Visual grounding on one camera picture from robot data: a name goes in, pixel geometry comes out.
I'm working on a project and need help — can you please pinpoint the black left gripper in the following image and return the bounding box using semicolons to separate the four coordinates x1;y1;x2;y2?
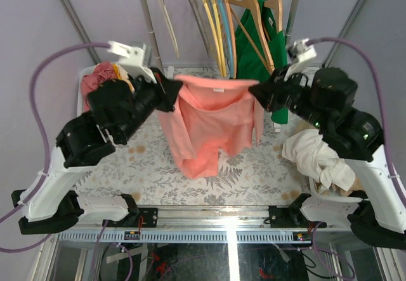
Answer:
117;65;183;140

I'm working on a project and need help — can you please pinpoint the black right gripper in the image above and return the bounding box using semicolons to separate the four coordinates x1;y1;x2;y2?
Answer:
248;63;329;131

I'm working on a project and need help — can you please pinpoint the salmon pink t shirt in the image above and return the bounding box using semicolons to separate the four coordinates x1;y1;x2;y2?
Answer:
158;75;264;179

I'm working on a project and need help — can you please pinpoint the white garment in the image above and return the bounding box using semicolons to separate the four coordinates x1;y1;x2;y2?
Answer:
281;127;357;193

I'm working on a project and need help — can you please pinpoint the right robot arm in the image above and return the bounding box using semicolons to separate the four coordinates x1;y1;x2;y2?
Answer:
249;67;405;250

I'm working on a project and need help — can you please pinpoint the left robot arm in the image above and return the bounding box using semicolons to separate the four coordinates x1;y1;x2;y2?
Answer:
18;68;183;235

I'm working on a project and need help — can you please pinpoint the wooden hanger with green shirt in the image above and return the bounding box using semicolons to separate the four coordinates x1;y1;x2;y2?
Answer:
227;0;275;74

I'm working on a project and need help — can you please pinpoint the green t shirt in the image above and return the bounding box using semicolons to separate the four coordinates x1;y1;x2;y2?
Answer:
234;0;290;125

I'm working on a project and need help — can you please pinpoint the grey plastic hanger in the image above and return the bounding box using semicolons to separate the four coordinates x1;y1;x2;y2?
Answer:
188;0;210;56

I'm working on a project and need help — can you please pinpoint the right wooden hanger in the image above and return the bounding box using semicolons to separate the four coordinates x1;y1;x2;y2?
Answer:
264;0;283;34

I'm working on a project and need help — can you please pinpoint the cream plastic hanger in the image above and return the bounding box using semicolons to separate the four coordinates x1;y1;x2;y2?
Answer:
158;0;180;58

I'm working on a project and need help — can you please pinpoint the yellow hanger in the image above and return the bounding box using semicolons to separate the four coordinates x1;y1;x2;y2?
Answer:
198;0;221;76
207;0;227;77

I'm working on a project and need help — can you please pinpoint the blue plastic hanger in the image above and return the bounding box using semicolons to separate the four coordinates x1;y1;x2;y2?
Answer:
212;0;235;78

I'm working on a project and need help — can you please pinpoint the cream garment in left basket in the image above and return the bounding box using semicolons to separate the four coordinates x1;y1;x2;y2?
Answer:
113;63;134;93

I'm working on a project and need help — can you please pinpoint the dusty rose garment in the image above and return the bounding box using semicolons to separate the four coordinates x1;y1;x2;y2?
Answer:
81;62;117;111

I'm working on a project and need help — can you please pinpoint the floral table cloth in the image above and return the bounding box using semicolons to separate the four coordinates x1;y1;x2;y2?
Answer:
70;66;337;206

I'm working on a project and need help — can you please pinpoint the white right laundry basket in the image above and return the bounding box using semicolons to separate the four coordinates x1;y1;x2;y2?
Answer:
308;171;364;203

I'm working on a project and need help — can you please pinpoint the beige garment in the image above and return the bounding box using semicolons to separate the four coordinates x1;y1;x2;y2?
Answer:
294;122;365;198

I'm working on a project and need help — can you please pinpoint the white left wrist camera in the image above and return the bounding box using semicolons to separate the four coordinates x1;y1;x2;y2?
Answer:
107;41;157;84

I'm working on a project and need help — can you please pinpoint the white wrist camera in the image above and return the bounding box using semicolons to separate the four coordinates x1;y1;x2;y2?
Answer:
284;38;317;81
107;41;157;84

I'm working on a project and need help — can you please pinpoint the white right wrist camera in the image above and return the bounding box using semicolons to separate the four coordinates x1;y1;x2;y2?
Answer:
284;38;317;81

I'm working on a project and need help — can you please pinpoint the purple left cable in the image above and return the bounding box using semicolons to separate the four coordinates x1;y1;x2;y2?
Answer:
0;41;110;253

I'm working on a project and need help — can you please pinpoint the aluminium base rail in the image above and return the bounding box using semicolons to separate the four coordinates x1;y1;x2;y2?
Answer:
55;206;344;245

